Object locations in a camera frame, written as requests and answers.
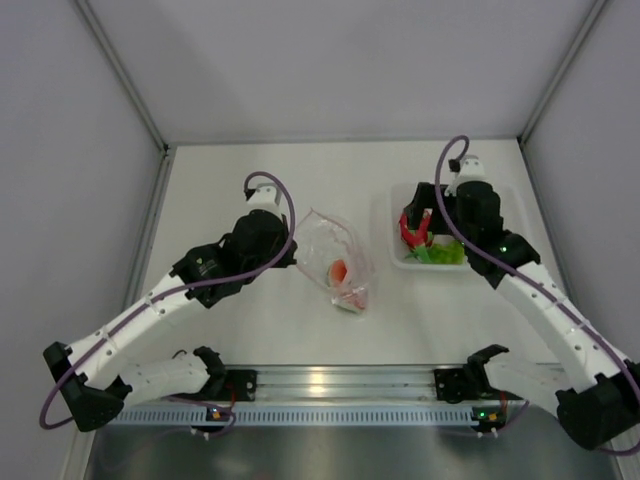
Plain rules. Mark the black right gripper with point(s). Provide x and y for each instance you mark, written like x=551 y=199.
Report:
x=426 y=197

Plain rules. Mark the red fake food piece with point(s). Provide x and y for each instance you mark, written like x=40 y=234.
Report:
x=420 y=237

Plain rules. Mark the green fake grapes bunch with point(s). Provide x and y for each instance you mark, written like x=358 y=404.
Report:
x=438 y=254

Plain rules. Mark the clear zip top bag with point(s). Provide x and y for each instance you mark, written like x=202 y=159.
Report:
x=331 y=254

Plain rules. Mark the fake watermelon slice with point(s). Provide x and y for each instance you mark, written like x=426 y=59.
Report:
x=345 y=293

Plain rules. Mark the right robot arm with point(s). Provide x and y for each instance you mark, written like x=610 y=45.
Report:
x=595 y=397

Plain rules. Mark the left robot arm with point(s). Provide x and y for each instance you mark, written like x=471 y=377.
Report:
x=98 y=377

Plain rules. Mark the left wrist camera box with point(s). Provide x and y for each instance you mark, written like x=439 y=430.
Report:
x=265 y=197

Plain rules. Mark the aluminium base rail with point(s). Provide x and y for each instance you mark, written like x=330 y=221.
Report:
x=411 y=383

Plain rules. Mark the aluminium frame post right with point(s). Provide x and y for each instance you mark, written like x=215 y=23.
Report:
x=578 y=40

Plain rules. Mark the aluminium frame post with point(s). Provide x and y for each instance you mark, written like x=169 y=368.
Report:
x=578 y=40
x=116 y=64

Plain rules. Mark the aluminium frame post left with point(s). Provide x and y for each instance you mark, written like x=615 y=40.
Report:
x=116 y=64

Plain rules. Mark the grey slotted cable duct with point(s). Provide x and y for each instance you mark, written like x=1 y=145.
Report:
x=365 y=415

